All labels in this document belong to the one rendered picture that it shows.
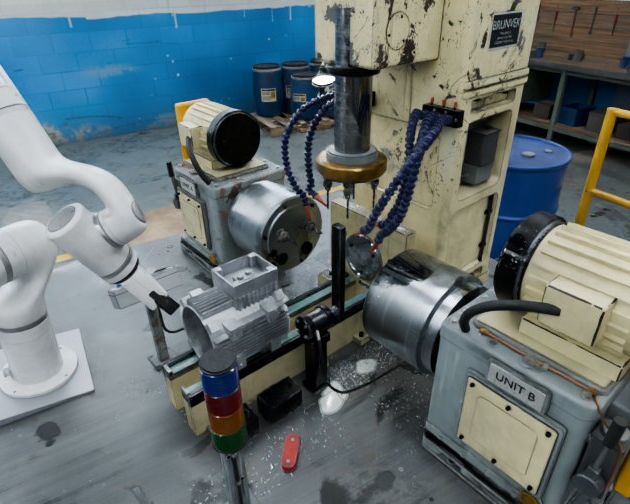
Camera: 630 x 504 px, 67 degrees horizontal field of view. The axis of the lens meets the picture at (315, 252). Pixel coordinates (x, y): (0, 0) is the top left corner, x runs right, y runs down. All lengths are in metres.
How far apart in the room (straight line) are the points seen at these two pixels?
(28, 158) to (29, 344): 0.56
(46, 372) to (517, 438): 1.13
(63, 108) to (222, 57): 2.06
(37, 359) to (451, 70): 1.24
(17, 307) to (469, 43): 1.21
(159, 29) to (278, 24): 1.60
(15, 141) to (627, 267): 1.03
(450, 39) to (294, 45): 6.14
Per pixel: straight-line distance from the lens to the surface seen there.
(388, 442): 1.20
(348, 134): 1.17
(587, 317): 0.82
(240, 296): 1.09
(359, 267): 1.43
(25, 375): 1.46
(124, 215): 0.94
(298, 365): 1.31
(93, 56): 6.50
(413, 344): 1.06
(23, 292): 1.35
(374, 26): 1.08
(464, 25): 1.21
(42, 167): 0.99
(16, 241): 1.28
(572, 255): 0.87
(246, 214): 1.46
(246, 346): 1.12
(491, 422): 0.99
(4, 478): 1.33
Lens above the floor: 1.74
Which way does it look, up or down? 31 degrees down
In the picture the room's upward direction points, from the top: 1 degrees counter-clockwise
